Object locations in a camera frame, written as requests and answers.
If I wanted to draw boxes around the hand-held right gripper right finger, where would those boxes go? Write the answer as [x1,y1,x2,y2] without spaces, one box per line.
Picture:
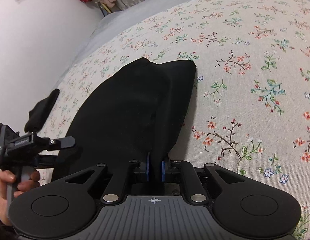
[159,159,243,203]

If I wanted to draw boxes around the floral bed sheet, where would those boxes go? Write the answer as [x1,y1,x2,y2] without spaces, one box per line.
[41,0,310,240]

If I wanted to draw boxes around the dark yellow-edged object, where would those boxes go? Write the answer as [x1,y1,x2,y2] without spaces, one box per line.
[98,1,115,16]

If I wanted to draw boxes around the folded black garment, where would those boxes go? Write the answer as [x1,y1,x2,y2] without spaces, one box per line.
[24,89,61,133]

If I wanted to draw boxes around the person's left hand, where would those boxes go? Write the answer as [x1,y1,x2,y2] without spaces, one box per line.
[0,168,41,205]

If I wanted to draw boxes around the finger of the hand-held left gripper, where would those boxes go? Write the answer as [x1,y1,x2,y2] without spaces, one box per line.
[36,154,61,168]
[48,136,76,153]

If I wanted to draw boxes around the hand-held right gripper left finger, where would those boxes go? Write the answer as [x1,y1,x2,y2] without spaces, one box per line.
[63,153,152,204]

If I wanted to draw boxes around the black pants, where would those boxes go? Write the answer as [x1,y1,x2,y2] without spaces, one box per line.
[53,57,197,183]

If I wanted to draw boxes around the person's left forearm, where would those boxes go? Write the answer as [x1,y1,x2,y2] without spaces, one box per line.
[0,201,14,230]

